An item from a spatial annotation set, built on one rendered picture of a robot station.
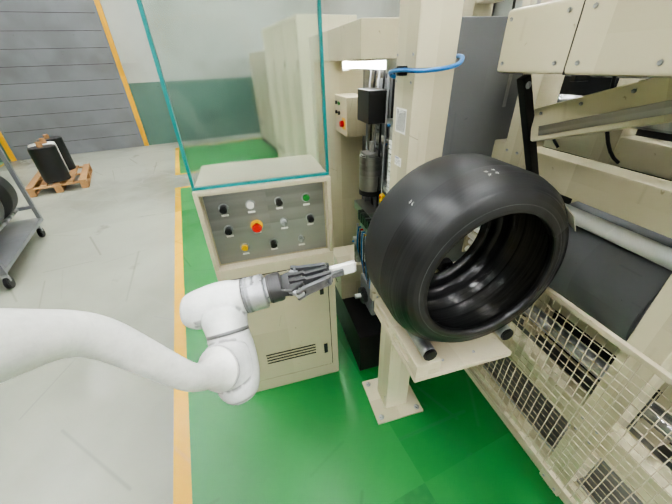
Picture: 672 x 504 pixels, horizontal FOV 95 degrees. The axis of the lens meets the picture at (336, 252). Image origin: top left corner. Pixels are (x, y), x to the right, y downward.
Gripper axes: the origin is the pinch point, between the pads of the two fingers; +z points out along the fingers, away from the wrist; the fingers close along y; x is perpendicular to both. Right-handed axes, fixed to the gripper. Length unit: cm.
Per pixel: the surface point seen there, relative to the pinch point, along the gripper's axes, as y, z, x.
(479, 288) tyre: 9, 50, 31
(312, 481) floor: 5, -30, 118
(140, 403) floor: 71, -121, 108
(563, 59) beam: 4, 61, -39
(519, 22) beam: 21, 61, -47
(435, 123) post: 27, 41, -25
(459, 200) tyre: -7.7, 28.1, -15.6
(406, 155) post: 27.5, 31.7, -16.9
